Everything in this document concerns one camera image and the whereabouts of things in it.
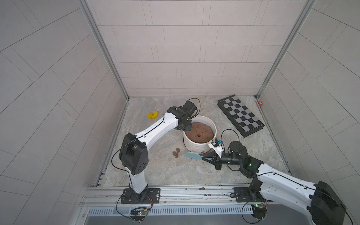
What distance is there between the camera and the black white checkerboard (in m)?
0.96

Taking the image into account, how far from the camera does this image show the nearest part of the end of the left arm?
0.59 metres

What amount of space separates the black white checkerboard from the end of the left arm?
0.41 metres
